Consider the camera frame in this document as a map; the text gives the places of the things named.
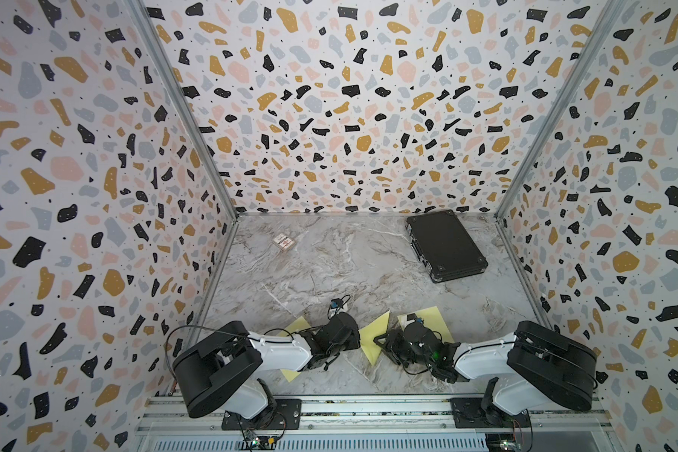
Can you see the small pink white card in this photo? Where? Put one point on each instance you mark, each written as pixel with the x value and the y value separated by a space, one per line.
pixel 284 242

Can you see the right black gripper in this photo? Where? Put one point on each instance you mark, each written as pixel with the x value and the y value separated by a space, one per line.
pixel 393 338

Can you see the black hard case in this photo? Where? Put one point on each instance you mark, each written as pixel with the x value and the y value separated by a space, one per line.
pixel 444 246

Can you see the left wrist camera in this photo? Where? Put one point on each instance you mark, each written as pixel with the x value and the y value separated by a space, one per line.
pixel 336 306

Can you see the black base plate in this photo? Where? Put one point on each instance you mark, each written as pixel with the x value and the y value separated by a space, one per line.
pixel 280 415
pixel 469 413

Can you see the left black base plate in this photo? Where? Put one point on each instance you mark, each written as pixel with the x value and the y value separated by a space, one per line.
pixel 280 415

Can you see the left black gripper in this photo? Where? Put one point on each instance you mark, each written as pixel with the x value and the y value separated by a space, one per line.
pixel 353 340

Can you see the small green circuit board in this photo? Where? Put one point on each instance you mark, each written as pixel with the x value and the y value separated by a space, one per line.
pixel 253 442

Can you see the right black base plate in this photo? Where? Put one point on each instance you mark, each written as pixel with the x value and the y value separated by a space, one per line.
pixel 469 413

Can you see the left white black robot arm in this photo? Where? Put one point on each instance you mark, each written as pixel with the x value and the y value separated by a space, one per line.
pixel 218 371

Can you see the aluminium mounting rail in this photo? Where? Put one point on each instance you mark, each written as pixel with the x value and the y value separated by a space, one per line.
pixel 378 423

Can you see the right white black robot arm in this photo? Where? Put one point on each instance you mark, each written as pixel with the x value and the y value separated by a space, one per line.
pixel 527 368

